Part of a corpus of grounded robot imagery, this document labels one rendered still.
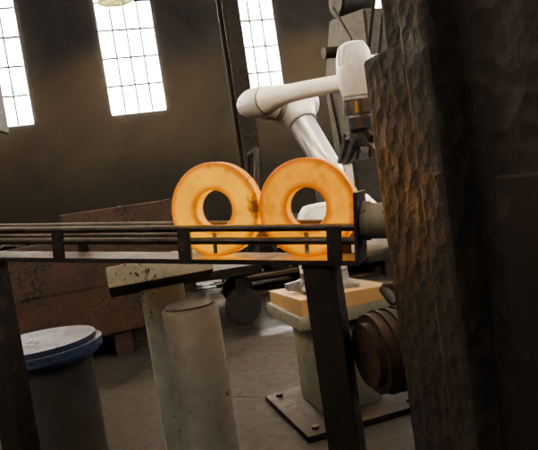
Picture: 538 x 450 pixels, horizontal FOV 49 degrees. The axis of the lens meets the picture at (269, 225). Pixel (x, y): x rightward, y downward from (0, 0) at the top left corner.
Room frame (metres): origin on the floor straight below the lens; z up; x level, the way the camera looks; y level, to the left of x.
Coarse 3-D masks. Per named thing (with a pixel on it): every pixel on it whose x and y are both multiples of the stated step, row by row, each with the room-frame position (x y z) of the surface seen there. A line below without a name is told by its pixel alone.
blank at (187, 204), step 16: (192, 176) 0.96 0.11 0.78; (208, 176) 0.95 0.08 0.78; (224, 176) 0.94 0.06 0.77; (240, 176) 0.93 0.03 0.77; (176, 192) 0.97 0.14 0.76; (192, 192) 0.96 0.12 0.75; (208, 192) 0.98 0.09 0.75; (224, 192) 0.94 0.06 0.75; (240, 192) 0.94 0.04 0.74; (256, 192) 0.94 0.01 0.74; (176, 208) 0.97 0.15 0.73; (192, 208) 0.97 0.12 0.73; (240, 208) 0.94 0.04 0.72; (256, 208) 0.93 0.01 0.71; (176, 224) 0.98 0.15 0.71; (192, 224) 0.97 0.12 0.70; (208, 224) 0.98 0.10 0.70
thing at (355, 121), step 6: (348, 120) 1.75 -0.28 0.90; (354, 120) 1.73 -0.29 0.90; (360, 120) 1.73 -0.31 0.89; (366, 120) 1.73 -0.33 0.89; (348, 126) 1.77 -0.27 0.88; (354, 126) 1.74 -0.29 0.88; (360, 126) 1.73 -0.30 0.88; (366, 126) 1.73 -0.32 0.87; (354, 132) 1.77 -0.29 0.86; (360, 132) 1.76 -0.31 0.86; (366, 132) 1.74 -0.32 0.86; (366, 138) 1.74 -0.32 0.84; (372, 138) 1.75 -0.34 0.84; (360, 144) 1.76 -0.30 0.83
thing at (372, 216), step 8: (360, 208) 0.87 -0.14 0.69; (368, 208) 0.87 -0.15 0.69; (376, 208) 0.86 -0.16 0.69; (360, 216) 0.86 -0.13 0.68; (368, 216) 0.86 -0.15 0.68; (376, 216) 0.86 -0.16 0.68; (360, 224) 0.86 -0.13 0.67; (368, 224) 0.86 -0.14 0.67; (376, 224) 0.86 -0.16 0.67; (384, 224) 0.85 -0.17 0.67; (360, 232) 0.87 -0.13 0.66; (368, 232) 0.86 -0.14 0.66; (376, 232) 0.86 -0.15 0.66; (384, 232) 0.86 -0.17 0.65
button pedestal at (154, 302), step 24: (144, 264) 1.33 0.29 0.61; (168, 264) 1.34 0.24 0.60; (192, 264) 1.36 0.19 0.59; (120, 288) 1.33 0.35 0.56; (144, 288) 1.36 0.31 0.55; (168, 288) 1.37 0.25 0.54; (144, 312) 1.37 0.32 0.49; (168, 360) 1.36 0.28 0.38; (168, 384) 1.36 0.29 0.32; (168, 408) 1.35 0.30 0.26; (168, 432) 1.35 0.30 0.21
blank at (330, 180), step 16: (304, 160) 0.90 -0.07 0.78; (320, 160) 0.89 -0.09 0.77; (272, 176) 0.92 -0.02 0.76; (288, 176) 0.91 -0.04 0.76; (304, 176) 0.90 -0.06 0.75; (320, 176) 0.89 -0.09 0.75; (336, 176) 0.88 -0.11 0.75; (272, 192) 0.92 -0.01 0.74; (288, 192) 0.91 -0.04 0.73; (320, 192) 0.89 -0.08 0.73; (336, 192) 0.88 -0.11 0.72; (352, 192) 0.88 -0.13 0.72; (272, 208) 0.92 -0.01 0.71; (288, 208) 0.92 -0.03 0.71; (336, 208) 0.89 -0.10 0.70; (352, 208) 0.88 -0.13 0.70; (304, 256) 0.91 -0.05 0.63
